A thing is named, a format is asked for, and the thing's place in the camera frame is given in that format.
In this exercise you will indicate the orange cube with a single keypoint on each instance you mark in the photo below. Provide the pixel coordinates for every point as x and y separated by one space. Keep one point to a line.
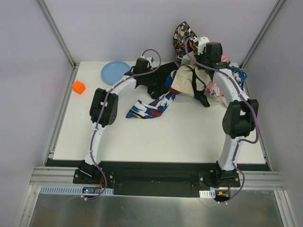
78 87

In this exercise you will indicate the beige shorts black trim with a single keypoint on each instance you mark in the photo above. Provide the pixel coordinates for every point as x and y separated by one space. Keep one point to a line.
192 81

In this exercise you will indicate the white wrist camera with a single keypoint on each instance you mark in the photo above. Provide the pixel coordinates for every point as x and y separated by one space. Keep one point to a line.
149 59
201 43

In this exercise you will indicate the pink patterned cloth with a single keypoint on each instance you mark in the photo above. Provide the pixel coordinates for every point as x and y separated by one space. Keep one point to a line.
238 74

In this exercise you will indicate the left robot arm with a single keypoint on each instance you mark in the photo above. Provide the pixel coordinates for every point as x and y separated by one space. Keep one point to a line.
103 112

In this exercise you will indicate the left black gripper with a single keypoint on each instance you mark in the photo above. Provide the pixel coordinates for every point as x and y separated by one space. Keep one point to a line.
153 79

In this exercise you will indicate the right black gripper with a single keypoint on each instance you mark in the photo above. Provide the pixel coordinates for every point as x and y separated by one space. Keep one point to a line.
197 77

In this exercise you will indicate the left aluminium frame post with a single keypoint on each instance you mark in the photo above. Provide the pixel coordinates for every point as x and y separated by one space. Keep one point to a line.
55 31

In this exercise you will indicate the aluminium frame post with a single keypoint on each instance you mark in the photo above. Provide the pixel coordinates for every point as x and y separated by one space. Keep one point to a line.
268 22
55 31

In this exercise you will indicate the white cable duct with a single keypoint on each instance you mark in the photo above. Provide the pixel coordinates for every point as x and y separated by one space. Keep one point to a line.
208 194
70 190

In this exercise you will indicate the left white cable duct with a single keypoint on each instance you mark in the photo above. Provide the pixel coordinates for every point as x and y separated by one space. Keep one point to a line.
70 190

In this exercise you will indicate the orange black camouflage cloth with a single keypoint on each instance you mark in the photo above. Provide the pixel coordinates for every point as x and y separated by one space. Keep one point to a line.
182 33

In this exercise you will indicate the blue white red cloth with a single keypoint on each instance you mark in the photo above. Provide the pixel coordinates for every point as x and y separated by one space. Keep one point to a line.
158 106

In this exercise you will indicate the right white cable duct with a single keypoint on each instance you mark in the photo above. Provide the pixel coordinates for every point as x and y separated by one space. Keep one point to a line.
208 194

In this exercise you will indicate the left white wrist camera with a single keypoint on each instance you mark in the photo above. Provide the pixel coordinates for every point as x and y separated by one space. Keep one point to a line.
149 59

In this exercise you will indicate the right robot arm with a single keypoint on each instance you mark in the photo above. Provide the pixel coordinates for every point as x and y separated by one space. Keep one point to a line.
239 119

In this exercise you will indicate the blue plate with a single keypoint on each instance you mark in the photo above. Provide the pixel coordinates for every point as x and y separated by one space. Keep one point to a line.
112 72

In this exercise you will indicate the front aluminium rail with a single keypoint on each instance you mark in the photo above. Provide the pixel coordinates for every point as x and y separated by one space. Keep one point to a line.
254 180

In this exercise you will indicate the right aluminium frame post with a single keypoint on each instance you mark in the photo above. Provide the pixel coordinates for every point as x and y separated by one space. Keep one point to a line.
268 22

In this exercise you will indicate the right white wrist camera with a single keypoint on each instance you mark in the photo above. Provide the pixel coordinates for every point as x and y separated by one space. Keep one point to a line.
201 43

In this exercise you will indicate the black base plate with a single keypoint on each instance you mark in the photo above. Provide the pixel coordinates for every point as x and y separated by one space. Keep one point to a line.
150 179

